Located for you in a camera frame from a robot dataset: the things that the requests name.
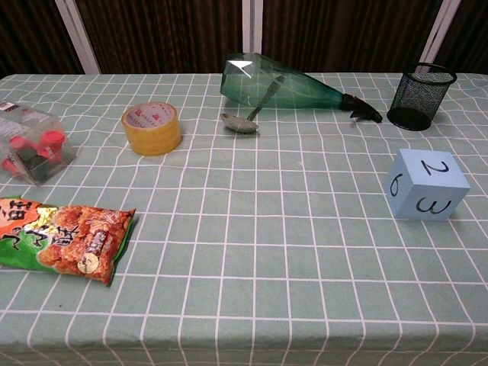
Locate orange green snack bag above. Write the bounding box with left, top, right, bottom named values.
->
left=0, top=196, right=137, bottom=287

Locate yellow packing tape roll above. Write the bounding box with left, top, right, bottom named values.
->
left=121, top=101, right=182, bottom=156

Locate black mesh pen holder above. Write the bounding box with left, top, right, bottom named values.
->
left=386, top=62, right=458, bottom=132

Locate green transparent spray bottle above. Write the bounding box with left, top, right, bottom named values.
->
left=220, top=53, right=384, bottom=124

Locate green white grid tablecloth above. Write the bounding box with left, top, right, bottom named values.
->
left=0, top=72, right=488, bottom=366

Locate light blue numbered foam cube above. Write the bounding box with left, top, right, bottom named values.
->
left=383, top=148, right=469, bottom=222

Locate clear box with red caps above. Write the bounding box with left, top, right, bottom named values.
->
left=0, top=100, right=77, bottom=187

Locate white partition frame post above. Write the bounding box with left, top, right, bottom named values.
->
left=55, top=0, right=101, bottom=75
left=242, top=0, right=264, bottom=55
left=419, top=0, right=464, bottom=65

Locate metal ladle black handle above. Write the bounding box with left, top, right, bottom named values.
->
left=220, top=74, right=287, bottom=134

